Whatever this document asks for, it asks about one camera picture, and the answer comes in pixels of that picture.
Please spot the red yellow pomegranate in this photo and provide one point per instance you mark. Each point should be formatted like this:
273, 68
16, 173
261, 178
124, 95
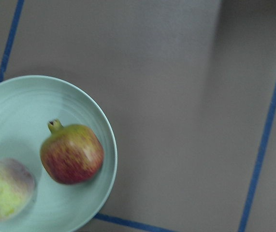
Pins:
71, 154

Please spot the green pink peach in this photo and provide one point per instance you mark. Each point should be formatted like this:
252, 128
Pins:
17, 186

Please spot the green plate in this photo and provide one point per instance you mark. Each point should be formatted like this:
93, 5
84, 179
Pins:
27, 104

